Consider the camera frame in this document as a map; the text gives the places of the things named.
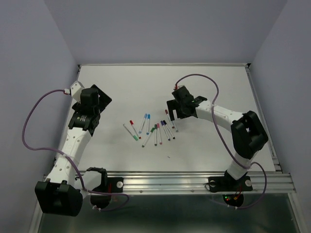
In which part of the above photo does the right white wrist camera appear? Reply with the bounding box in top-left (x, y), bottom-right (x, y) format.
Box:
top-left (173, 84), bottom-right (184, 91)

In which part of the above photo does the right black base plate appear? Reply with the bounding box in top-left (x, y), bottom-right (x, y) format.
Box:
top-left (204, 176), bottom-right (253, 208)

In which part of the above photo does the dark red capped pen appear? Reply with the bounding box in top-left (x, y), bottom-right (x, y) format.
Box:
top-left (165, 109), bottom-right (179, 132)

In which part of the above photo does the green tipped white pen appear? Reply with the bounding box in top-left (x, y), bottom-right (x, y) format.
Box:
top-left (123, 124), bottom-right (138, 141)

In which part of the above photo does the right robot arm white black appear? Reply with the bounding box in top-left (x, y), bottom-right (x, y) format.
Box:
top-left (167, 86), bottom-right (268, 189)

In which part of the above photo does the aluminium front rail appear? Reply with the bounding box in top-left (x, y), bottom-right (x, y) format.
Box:
top-left (40, 172), bottom-right (297, 195)

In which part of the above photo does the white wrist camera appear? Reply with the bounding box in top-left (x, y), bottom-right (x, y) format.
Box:
top-left (64, 81), bottom-right (85, 103)
top-left (173, 84), bottom-right (184, 91)

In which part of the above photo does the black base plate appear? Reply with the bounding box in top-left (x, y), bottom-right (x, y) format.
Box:
top-left (90, 177), bottom-right (123, 209)
top-left (204, 176), bottom-right (253, 208)

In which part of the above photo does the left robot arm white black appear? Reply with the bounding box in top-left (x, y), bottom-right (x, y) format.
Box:
top-left (35, 82), bottom-right (112, 216)

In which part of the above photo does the light blue capped pen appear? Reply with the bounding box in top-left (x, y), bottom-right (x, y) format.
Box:
top-left (138, 113), bottom-right (148, 134)

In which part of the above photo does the pink capped pen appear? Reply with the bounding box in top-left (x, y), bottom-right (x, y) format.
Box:
top-left (156, 123), bottom-right (162, 145)

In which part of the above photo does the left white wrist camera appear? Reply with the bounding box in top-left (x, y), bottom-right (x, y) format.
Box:
top-left (64, 81), bottom-right (85, 103)

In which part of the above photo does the purple capped pen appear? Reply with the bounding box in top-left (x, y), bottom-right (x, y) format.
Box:
top-left (160, 120), bottom-right (171, 141)

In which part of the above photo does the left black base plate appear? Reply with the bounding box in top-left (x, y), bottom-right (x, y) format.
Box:
top-left (90, 177), bottom-right (123, 209)

